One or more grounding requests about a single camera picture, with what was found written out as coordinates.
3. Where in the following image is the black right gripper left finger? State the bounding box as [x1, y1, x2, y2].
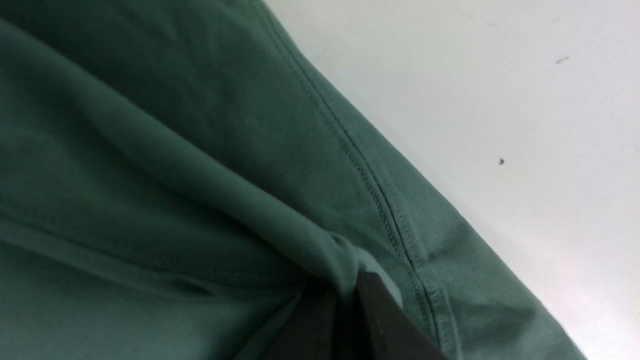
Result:
[261, 285, 338, 360]

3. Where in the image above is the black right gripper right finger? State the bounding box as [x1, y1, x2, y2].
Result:
[354, 271, 445, 360]

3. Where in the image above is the green long-sleeved shirt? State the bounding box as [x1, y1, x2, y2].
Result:
[1, 0, 585, 360]

